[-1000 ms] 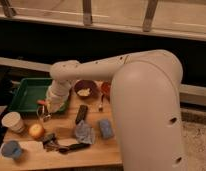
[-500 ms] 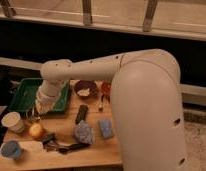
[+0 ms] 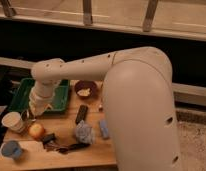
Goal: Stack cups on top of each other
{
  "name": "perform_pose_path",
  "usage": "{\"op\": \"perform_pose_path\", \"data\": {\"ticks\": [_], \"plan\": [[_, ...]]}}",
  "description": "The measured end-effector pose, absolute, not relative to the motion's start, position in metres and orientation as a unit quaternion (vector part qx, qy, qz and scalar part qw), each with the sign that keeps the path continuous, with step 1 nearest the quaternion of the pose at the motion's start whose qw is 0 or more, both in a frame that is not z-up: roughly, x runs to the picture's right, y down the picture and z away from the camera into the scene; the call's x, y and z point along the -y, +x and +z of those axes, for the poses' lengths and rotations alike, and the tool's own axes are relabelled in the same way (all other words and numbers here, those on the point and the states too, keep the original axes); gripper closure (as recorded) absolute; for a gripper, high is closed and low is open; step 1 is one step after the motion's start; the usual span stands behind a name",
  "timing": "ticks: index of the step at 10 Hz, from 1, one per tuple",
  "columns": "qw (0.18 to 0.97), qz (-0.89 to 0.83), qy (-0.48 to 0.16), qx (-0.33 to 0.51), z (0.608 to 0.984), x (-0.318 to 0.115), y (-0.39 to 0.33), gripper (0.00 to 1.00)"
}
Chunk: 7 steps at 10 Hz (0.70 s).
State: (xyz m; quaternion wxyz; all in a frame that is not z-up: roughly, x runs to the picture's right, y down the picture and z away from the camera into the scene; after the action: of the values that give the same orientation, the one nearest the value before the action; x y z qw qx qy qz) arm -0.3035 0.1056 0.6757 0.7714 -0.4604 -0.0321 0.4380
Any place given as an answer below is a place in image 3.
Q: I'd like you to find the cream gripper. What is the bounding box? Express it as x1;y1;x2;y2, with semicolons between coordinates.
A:
29;94;53;121

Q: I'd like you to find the small metal cup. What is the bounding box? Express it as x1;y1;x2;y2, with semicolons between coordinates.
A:
21;109;36;127

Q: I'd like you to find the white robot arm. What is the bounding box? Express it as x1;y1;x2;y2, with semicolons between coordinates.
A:
29;47;183;171

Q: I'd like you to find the green plastic tray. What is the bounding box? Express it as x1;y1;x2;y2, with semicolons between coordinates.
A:
8;78;70;114

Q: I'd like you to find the red yellow apple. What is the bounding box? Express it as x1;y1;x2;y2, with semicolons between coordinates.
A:
29;123;45;139

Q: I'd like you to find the white paper cup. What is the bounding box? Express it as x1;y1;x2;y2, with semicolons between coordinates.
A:
2;112;25;133

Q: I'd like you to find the small dark clip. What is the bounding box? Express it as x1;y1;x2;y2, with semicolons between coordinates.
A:
41;133;56;144

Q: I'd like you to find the dark chocolate bar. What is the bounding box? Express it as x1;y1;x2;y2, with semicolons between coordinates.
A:
75;105;88;124

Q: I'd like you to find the purple bowl with food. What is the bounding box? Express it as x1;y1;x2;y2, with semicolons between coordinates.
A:
74;80;98;99

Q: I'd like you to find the blue cup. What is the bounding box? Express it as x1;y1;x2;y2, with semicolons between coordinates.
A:
1;140;23;159

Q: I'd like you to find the crumpled grey cloth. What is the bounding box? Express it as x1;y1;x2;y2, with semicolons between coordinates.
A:
75;120;95;144

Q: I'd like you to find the black handled tool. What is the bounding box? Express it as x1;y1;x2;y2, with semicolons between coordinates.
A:
44;143;90;154

